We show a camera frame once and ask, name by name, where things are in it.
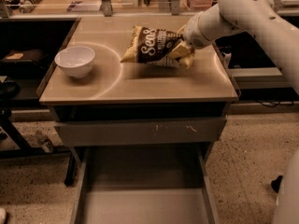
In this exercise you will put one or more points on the open grey middle drawer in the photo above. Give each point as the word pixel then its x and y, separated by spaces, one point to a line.
pixel 144 185

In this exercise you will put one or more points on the black table leg frame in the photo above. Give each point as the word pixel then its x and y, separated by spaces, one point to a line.
pixel 44 144

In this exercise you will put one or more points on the black bag on shelf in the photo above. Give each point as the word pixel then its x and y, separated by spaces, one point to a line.
pixel 30 56

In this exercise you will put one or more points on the white ceramic bowl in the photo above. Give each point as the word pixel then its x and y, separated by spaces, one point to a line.
pixel 76 61

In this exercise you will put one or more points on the black headphones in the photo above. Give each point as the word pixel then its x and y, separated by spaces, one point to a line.
pixel 8 89

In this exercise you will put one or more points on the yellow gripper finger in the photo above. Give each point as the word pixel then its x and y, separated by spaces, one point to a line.
pixel 180 49
pixel 187 60

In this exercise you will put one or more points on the closed grey top drawer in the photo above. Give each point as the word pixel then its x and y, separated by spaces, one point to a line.
pixel 139 131

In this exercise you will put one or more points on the brown sea salt chip bag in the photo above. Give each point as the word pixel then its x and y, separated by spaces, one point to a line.
pixel 150 46

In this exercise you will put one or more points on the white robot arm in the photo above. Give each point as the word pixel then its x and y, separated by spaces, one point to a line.
pixel 279 39

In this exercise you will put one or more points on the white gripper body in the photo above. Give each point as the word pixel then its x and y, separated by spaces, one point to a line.
pixel 193 34

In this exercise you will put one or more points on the black chair caster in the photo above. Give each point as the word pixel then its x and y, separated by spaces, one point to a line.
pixel 275 184

